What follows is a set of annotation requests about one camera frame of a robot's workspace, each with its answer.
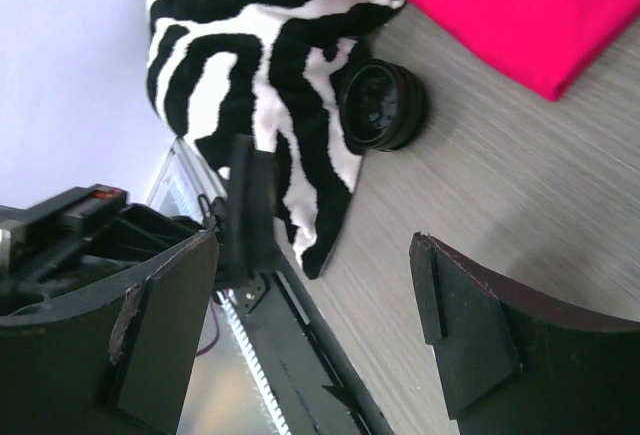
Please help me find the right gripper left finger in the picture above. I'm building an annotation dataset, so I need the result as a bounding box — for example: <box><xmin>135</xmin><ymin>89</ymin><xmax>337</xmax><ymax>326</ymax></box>
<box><xmin>1</xmin><ymin>231</ymin><xmax>218</xmax><ymax>434</ymax></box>

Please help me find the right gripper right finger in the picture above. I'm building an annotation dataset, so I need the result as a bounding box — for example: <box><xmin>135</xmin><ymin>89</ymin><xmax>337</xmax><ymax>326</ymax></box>
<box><xmin>409</xmin><ymin>233</ymin><xmax>639</xmax><ymax>434</ymax></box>

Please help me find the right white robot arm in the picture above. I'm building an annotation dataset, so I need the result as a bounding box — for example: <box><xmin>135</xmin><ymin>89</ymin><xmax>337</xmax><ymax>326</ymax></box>
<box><xmin>1</xmin><ymin>185</ymin><xmax>639</xmax><ymax>434</ymax></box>

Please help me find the stack of black lids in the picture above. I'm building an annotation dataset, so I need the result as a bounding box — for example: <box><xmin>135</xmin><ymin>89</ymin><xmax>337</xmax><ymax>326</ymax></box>
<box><xmin>339</xmin><ymin>59</ymin><xmax>429</xmax><ymax>153</ymax></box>

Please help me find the zebra print pillow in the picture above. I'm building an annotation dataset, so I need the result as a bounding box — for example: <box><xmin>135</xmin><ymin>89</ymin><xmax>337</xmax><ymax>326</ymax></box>
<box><xmin>146</xmin><ymin>0</ymin><xmax>406</xmax><ymax>279</ymax></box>

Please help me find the pink folded cloth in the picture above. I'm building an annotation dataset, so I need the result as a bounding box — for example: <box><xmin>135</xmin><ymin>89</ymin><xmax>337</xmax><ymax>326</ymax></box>
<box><xmin>408</xmin><ymin>0</ymin><xmax>639</xmax><ymax>101</ymax></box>

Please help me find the white slotted cable duct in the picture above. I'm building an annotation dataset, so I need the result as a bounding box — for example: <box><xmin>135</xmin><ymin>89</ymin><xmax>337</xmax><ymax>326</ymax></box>
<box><xmin>216</xmin><ymin>291</ymin><xmax>291</xmax><ymax>435</ymax></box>

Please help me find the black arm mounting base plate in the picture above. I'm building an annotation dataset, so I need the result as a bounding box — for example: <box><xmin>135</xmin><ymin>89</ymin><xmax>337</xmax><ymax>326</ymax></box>
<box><xmin>222</xmin><ymin>259</ymin><xmax>393</xmax><ymax>435</ymax></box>

